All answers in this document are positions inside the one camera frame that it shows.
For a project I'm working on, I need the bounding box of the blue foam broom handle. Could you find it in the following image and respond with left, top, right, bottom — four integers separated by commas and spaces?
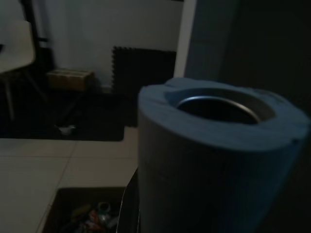
137, 77, 311, 233

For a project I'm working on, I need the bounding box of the black puzzle foam mat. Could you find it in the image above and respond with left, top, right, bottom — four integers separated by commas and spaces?
111, 46, 177, 94

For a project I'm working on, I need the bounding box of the small white litter piece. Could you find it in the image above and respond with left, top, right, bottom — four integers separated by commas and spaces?
54, 123, 76, 135

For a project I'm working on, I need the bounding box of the brown cardboard box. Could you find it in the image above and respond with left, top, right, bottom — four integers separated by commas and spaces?
46, 68, 95, 92

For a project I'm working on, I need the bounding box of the crushed metal can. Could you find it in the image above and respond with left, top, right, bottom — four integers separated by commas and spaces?
97, 201, 112, 215

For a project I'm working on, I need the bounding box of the open cardboard trash box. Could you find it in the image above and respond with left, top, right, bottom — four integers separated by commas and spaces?
42, 186, 129, 233

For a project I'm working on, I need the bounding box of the white plastic chair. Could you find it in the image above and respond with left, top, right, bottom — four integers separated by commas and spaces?
0, 19, 49, 122

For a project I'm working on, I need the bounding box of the white door frame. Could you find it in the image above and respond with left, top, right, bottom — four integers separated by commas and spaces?
173, 0, 198, 81

